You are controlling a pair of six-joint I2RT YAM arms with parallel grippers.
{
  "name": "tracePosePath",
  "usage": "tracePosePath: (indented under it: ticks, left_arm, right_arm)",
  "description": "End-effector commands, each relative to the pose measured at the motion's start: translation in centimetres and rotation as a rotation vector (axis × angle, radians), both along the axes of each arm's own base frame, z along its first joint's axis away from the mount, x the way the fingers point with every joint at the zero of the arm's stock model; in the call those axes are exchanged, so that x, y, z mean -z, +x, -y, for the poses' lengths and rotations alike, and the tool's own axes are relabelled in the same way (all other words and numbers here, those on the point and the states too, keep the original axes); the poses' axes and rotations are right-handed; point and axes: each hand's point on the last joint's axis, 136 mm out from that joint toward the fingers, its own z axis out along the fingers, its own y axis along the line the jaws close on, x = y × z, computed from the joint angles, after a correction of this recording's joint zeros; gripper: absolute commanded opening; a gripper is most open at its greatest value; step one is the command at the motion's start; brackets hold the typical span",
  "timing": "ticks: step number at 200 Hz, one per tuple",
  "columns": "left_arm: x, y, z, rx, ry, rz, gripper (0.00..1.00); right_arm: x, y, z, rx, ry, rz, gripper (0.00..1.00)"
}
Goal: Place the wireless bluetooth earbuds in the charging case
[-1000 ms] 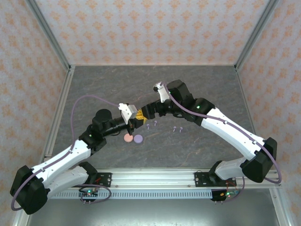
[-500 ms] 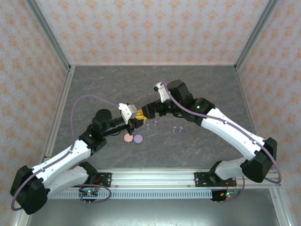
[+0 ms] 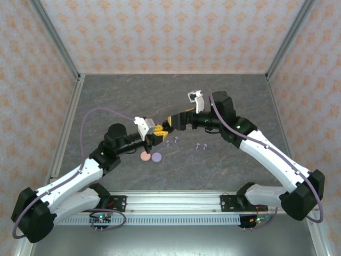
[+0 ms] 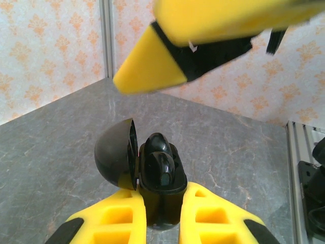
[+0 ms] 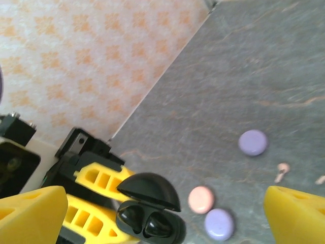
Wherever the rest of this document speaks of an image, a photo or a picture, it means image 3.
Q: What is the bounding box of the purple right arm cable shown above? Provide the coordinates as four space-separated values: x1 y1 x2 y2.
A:
208 90 326 230

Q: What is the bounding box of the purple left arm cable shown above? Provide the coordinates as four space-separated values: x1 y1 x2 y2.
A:
12 107 136 239

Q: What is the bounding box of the aluminium corner post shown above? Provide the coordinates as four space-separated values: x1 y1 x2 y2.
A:
265 0 318 81
28 0 82 81

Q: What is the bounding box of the aluminium table side rail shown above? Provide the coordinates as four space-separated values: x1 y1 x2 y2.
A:
49 74 85 179
266 74 295 163

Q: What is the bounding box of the white slotted cable duct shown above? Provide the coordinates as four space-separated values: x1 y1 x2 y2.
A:
54 215 258 227

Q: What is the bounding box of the aluminium frame side bar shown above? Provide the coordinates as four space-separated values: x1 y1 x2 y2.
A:
13 241 34 256
303 213 335 256

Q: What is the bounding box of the grey metal bottom sheet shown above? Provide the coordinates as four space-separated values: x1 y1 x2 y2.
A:
29 223 320 256

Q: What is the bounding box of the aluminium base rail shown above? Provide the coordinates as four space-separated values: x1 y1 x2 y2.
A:
49 189 319 214

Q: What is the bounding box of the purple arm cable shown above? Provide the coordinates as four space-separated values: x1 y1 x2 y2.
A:
12 107 136 239
208 90 326 230

